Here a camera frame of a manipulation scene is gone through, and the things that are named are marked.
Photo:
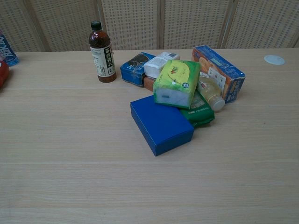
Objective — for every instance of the blue orange cracker box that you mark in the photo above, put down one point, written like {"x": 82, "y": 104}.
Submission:
{"x": 222, "y": 70}

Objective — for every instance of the green snack bag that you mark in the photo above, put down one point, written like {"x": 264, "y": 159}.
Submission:
{"x": 200, "y": 109}

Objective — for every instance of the woven panel folding screen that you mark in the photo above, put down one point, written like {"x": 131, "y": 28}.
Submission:
{"x": 149, "y": 23}

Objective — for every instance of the pale yellow drink bottle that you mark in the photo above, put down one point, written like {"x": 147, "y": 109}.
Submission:
{"x": 211, "y": 92}

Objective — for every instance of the white tissue pack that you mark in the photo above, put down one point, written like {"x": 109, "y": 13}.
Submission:
{"x": 156, "y": 64}

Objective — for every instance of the plain blue cardboard box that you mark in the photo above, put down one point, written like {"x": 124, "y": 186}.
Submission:
{"x": 161, "y": 124}

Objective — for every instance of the white round table grommet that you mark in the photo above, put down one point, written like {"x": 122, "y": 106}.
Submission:
{"x": 274, "y": 59}

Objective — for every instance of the green yellow tissue pack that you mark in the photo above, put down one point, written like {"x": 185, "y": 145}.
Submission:
{"x": 177, "y": 80}

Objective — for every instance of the brown orange box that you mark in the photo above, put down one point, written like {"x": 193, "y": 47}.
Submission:
{"x": 149, "y": 82}

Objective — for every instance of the dark tea bottle white label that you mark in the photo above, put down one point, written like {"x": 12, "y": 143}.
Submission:
{"x": 103, "y": 54}

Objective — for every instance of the blue black printed box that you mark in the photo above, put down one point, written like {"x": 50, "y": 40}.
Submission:
{"x": 132, "y": 68}

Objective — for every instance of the red package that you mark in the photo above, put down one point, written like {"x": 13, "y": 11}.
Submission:
{"x": 3, "y": 73}

